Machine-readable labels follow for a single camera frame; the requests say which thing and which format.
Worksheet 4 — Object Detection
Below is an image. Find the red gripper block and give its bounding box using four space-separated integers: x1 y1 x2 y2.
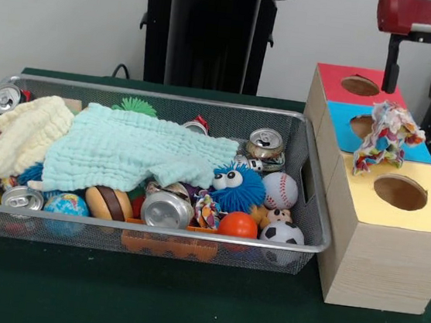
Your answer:
367 0 431 99

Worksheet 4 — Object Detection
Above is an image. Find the colourful paper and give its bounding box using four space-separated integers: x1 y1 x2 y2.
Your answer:
351 97 430 184

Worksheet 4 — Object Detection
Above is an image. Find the wooden box with three holes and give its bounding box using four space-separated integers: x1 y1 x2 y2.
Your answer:
282 61 431 316

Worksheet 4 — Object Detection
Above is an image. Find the shallow metal mesh bin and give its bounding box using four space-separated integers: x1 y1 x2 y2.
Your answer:
0 70 347 280

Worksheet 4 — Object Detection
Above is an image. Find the gold drink can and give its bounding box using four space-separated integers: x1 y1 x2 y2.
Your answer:
243 125 287 163

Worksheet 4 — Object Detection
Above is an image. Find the white baseball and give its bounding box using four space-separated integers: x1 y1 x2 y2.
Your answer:
258 170 301 213

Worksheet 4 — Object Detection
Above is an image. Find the black and white soccer ball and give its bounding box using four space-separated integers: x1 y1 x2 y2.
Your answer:
256 218 307 269

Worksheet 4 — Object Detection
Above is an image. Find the blue fuzzy toy with eyes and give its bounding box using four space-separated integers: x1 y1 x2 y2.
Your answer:
208 159 270 218

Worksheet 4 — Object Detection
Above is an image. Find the orange ball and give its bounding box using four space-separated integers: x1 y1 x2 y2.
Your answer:
215 209 261 255

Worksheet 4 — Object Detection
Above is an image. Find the crushed silver can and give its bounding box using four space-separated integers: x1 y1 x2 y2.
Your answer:
139 187 197 232

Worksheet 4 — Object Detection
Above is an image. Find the light blue muslin cloth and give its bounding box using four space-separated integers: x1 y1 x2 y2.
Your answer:
39 98 244 214

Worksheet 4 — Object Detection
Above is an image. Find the toy hamburger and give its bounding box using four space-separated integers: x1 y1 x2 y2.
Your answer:
82 184 138 224

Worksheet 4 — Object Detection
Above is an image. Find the globe print ball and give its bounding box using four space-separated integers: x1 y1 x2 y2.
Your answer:
40 190 93 240

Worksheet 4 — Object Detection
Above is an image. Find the cream muslin cloth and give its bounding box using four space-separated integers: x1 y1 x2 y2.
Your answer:
0 88 78 199

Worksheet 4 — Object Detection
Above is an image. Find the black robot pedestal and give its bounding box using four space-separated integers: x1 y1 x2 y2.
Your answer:
125 0 299 100

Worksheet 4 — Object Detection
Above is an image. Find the black cable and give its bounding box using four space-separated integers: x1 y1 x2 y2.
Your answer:
111 62 131 81

